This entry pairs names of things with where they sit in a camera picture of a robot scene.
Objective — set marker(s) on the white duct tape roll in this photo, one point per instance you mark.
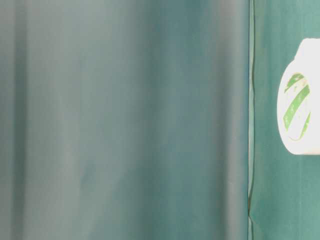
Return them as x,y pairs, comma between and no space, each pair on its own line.
298,101

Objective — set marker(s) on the green backdrop sheet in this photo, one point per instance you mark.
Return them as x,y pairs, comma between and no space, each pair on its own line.
124,119

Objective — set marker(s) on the green table cloth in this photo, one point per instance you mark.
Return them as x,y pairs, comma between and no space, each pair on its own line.
284,197

